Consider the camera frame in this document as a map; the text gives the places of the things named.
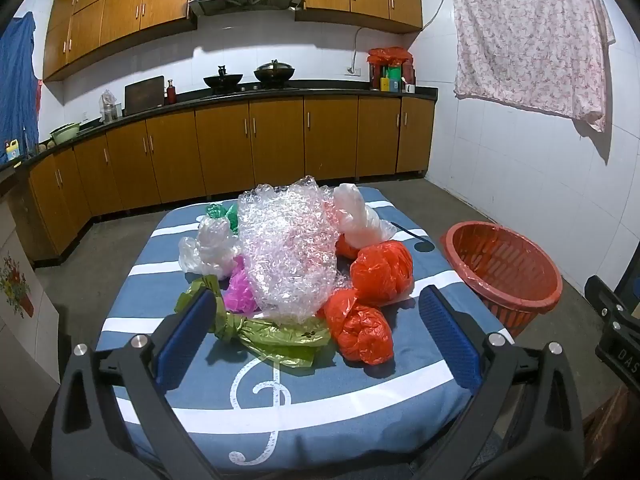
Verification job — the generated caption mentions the black wok left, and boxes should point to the black wok left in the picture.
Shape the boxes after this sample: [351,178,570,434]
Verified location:
[204,65,243,93]

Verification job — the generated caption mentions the red bottle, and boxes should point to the red bottle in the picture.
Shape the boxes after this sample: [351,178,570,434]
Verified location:
[166,79,177,104]

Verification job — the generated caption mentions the blue striped tablecloth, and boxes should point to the blue striped tablecloth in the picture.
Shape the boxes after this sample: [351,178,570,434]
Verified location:
[94,185,516,476]

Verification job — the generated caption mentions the red plastic bag front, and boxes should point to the red plastic bag front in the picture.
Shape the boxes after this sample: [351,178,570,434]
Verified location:
[322,288,394,365]

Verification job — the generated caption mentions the clear plastic bag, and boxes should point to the clear plastic bag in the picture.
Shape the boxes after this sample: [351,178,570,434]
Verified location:
[178,217,241,280]

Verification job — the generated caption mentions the white plastic bag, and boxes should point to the white plastic bag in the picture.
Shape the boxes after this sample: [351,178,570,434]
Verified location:
[333,183,397,249]

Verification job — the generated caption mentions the magenta plastic bag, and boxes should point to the magenta plastic bag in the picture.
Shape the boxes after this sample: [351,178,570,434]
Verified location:
[224,256,258,315]

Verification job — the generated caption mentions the black lidded wok right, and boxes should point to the black lidded wok right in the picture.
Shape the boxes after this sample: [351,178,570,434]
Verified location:
[254,60,295,87]

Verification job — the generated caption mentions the red plastic basket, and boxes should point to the red plastic basket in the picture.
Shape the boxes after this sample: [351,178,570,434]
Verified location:
[440,221,563,337]

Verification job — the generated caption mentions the pink floral hanging cloth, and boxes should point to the pink floral hanging cloth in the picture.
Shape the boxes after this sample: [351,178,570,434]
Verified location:
[454,0,615,132]

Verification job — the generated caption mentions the blue hanging cloth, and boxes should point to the blue hanging cloth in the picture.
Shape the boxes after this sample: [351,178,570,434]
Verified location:
[0,12,40,165]

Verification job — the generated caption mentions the flower picture box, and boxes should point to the flower picture box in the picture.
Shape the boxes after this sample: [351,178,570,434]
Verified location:
[0,202,60,382]

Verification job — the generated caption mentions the dark cutting board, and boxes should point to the dark cutting board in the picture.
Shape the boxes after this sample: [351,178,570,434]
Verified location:
[124,76,165,116]

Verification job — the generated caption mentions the large bubble wrap sheet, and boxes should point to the large bubble wrap sheet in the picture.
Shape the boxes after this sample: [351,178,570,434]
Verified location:
[238,176,340,322]

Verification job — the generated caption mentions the red plastic bag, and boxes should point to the red plastic bag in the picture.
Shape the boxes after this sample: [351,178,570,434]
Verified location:
[335,234,359,260]
[349,240,413,306]
[322,288,394,365]

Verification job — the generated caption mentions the upper cabinets left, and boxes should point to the upper cabinets left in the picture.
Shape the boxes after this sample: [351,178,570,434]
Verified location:
[42,0,196,81]

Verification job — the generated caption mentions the red bag covered appliance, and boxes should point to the red bag covered appliance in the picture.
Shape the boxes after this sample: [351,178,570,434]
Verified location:
[367,47,416,93]

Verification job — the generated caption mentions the green basin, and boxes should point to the green basin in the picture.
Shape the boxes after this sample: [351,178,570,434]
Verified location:
[50,122,80,145]

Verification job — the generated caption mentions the yellow bottle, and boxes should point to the yellow bottle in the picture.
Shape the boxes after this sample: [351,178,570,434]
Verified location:
[6,139,21,162]

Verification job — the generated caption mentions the olive green plastic bag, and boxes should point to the olive green plastic bag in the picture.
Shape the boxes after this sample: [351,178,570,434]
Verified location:
[175,275,331,368]

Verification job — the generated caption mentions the lower kitchen cabinets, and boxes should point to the lower kitchen cabinets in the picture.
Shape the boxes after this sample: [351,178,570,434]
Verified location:
[9,96,435,262]

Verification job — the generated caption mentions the clear jar on counter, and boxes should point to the clear jar on counter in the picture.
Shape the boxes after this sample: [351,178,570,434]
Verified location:
[99,89,122,124]

